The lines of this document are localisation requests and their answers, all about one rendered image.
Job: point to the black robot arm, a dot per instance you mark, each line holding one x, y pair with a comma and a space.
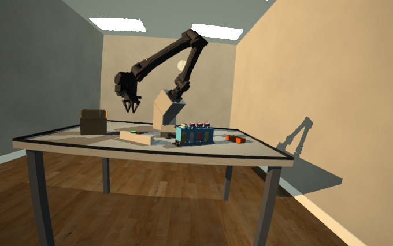
190, 38

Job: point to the black table edge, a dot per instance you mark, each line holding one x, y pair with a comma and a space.
22, 139

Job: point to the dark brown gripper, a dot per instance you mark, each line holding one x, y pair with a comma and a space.
131, 100

